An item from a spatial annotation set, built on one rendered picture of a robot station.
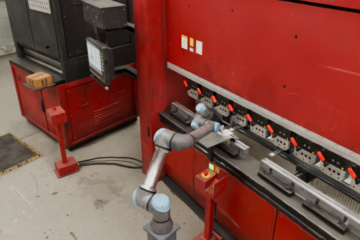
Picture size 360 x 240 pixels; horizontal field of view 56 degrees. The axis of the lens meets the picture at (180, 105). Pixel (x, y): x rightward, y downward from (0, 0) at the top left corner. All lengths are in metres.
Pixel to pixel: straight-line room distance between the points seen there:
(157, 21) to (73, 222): 2.08
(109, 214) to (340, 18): 2.73
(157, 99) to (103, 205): 1.23
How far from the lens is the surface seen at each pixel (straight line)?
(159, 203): 2.20
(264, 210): 2.69
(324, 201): 2.44
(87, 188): 4.00
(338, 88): 2.08
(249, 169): 2.73
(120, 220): 3.56
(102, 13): 3.11
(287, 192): 2.54
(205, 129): 2.40
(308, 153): 2.33
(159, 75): 3.35
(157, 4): 3.17
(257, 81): 2.44
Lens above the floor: 2.47
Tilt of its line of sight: 26 degrees down
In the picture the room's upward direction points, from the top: straight up
